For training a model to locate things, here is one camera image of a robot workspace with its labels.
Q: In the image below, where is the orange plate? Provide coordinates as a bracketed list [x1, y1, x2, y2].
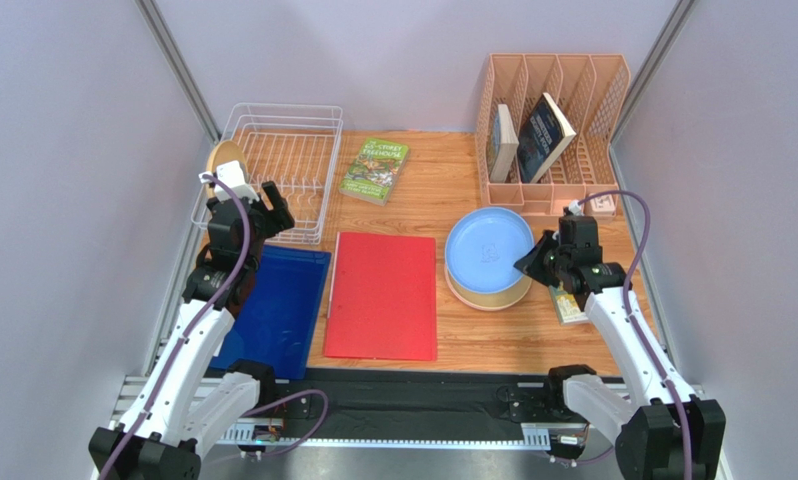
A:
[444, 267, 532, 312]

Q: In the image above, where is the blue plate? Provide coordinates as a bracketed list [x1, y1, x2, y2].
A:
[444, 207, 535, 294]

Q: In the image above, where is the yellow plate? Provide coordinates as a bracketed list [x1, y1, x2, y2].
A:
[206, 140, 245, 172]

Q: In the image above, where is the pink plate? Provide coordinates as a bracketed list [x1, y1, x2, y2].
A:
[444, 271, 477, 310]

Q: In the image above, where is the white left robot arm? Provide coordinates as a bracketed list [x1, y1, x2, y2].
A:
[89, 174, 295, 479]

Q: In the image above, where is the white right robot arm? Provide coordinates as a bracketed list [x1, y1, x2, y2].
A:
[515, 214, 726, 479]

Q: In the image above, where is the penguin classics garden book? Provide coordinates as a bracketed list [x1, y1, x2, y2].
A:
[549, 287, 589, 326]

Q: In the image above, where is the small pink white box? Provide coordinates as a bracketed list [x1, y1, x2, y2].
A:
[587, 194, 617, 217]

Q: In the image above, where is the green treehouse book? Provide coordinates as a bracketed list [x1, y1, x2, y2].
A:
[339, 137, 409, 206]

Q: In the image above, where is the blue folder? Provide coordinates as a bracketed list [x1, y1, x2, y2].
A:
[208, 245, 331, 380]

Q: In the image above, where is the red folder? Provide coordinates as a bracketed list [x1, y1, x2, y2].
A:
[323, 231, 437, 361]

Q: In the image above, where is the light blue standing book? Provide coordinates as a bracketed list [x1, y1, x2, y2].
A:
[486, 103, 518, 183]

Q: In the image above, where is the dark blue leaning book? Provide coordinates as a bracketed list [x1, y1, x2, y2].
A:
[517, 92, 577, 184]

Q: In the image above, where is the pink file organizer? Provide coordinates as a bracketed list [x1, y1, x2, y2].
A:
[475, 53, 631, 228]

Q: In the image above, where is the black base mat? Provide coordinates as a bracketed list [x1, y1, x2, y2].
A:
[263, 368, 585, 441]

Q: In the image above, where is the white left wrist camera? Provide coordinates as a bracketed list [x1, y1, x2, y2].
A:
[199, 160, 258, 201]

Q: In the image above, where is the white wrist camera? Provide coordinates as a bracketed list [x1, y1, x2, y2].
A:
[199, 160, 258, 201]
[563, 200, 584, 216]

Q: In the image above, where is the white wire dish rack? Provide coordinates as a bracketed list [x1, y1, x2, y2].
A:
[219, 102, 343, 246]

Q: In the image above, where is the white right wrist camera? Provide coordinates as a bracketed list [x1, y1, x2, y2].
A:
[563, 200, 584, 216]

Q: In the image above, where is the aluminium rail frame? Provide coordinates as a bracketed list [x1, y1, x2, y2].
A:
[89, 140, 726, 479]

